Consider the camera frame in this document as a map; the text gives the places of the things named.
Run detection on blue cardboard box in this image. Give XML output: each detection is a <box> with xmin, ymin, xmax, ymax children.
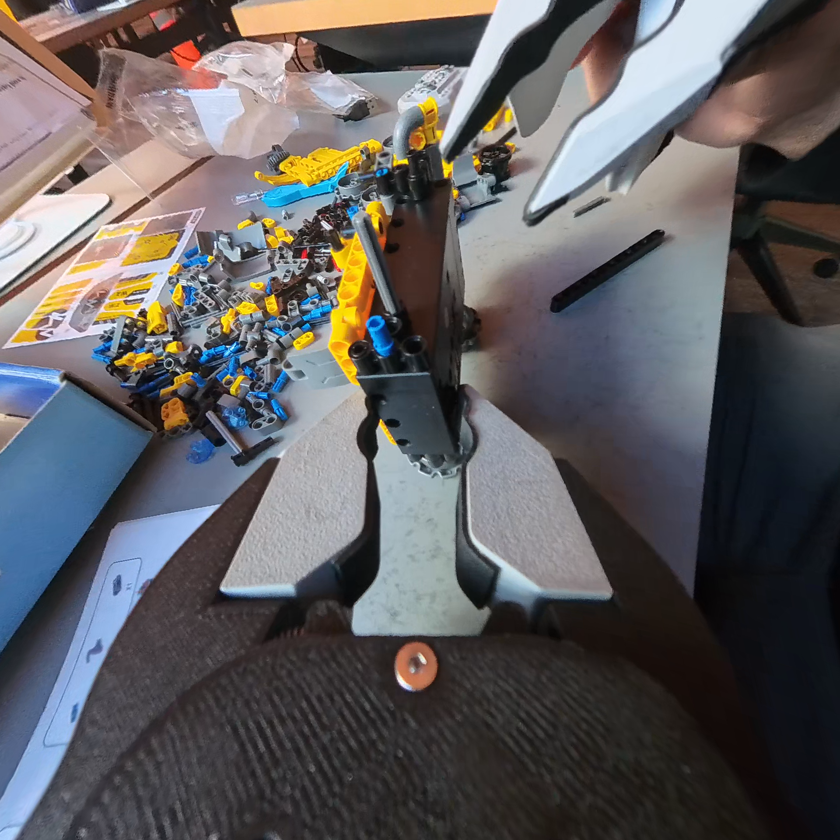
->
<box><xmin>0</xmin><ymin>361</ymin><xmax>158</xmax><ymax>651</ymax></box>

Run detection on pile of small building pieces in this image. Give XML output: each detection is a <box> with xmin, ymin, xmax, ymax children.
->
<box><xmin>92</xmin><ymin>197</ymin><xmax>368</xmax><ymax>460</ymax></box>

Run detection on grey axle with black connector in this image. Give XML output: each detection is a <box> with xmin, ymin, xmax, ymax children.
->
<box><xmin>205</xmin><ymin>410</ymin><xmax>280</xmax><ymax>468</ymax></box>

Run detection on black rubber tyre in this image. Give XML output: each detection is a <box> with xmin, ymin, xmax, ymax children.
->
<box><xmin>474</xmin><ymin>142</ymin><xmax>515</xmax><ymax>185</ymax></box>

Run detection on person's right hand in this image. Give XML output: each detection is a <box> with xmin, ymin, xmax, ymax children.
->
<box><xmin>676</xmin><ymin>0</ymin><xmax>840</xmax><ymax>163</ymax></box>

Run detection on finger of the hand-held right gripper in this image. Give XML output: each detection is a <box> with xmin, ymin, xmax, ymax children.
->
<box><xmin>441</xmin><ymin>0</ymin><xmax>621</xmax><ymax>161</ymax></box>
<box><xmin>524</xmin><ymin>0</ymin><xmax>788</xmax><ymax>224</ymax></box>

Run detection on yellow sticker sheet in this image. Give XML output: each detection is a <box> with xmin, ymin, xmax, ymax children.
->
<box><xmin>3</xmin><ymin>207</ymin><xmax>206</xmax><ymax>349</ymax></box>

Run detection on black long holed beam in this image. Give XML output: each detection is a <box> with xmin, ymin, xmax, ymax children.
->
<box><xmin>550</xmin><ymin>230</ymin><xmax>665</xmax><ymax>313</ymax></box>

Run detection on clear plastic bag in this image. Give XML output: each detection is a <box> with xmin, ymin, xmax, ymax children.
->
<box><xmin>196</xmin><ymin>41</ymin><xmax>380</xmax><ymax>122</ymax></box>
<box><xmin>98</xmin><ymin>49</ymin><xmax>301</xmax><ymax>160</ymax></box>

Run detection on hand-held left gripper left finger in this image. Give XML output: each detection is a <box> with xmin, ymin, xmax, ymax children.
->
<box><xmin>220</xmin><ymin>392</ymin><xmax>382</xmax><ymax>605</ymax></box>

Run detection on wooden table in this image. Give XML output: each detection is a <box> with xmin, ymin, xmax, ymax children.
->
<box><xmin>233</xmin><ymin>0</ymin><xmax>500</xmax><ymax>37</ymax></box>

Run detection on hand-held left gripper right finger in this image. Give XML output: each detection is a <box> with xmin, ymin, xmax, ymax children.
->
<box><xmin>458</xmin><ymin>387</ymin><xmax>614</xmax><ymax>608</ymax></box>

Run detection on white flat tray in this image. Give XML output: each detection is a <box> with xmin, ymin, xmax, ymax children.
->
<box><xmin>0</xmin><ymin>192</ymin><xmax>111</xmax><ymax>293</ymax></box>

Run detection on grey desk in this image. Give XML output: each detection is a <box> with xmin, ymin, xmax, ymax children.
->
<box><xmin>0</xmin><ymin>69</ymin><xmax>741</xmax><ymax>788</ymax></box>

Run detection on yellow toy vehicle model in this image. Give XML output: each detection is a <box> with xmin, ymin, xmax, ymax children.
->
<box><xmin>282</xmin><ymin>97</ymin><xmax>483</xmax><ymax>479</ymax></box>

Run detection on grey motor block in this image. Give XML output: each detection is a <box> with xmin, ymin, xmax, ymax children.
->
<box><xmin>397</xmin><ymin>64</ymin><xmax>472</xmax><ymax>112</ymax></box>

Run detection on person's dark jeans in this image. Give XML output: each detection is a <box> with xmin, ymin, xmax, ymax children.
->
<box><xmin>694</xmin><ymin>311</ymin><xmax>840</xmax><ymax>840</ymax></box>

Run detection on dark curved panel piece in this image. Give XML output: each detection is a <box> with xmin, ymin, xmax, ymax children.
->
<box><xmin>196</xmin><ymin>230</ymin><xmax>278</xmax><ymax>282</ymax></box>

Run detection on pile of yellow beams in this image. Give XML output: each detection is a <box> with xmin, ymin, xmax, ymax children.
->
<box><xmin>255</xmin><ymin>139</ymin><xmax>388</xmax><ymax>191</ymax></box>

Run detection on instruction booklet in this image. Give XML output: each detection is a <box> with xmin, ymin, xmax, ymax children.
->
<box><xmin>0</xmin><ymin>504</ymin><xmax>221</xmax><ymax>840</ymax></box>

